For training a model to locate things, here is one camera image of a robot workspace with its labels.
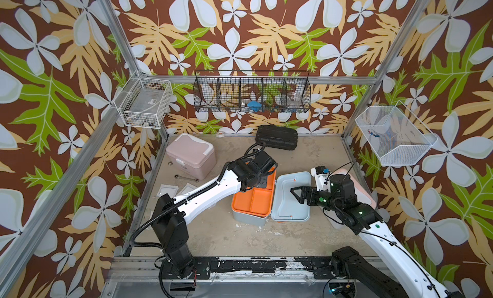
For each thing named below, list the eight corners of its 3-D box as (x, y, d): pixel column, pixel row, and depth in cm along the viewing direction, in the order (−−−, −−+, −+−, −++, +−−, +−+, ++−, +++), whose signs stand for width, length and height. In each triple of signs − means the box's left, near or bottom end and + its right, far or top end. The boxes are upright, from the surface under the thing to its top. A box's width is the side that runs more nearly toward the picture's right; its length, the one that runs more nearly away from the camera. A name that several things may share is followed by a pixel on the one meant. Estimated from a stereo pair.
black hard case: (256, 151, 115) (256, 143, 110) (255, 132, 126) (255, 124, 120) (297, 151, 115) (299, 143, 110) (292, 132, 126) (295, 124, 120)
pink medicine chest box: (171, 168, 106) (162, 151, 95) (188, 149, 115) (182, 132, 103) (202, 184, 100) (197, 168, 88) (219, 163, 108) (216, 146, 97)
